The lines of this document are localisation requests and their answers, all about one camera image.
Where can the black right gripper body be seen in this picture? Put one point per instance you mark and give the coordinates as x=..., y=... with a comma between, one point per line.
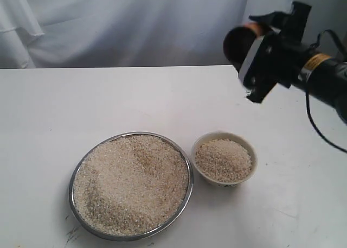
x=288, y=54

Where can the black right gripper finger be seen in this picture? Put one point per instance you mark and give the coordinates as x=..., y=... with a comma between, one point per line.
x=276, y=19

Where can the brown wooden cup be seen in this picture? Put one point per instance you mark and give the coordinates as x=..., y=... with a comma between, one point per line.
x=239, y=40

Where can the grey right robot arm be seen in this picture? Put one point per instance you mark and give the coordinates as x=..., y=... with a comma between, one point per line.
x=326, y=78

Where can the white ceramic rice bowl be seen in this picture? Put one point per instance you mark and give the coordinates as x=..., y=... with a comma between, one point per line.
x=224, y=159

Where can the large steel rice plate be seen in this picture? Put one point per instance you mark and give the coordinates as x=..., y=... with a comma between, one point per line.
x=131, y=186

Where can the white backdrop cloth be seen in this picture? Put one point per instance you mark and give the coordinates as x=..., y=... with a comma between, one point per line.
x=126, y=33

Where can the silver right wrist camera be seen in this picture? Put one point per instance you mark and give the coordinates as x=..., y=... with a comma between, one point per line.
x=256, y=72

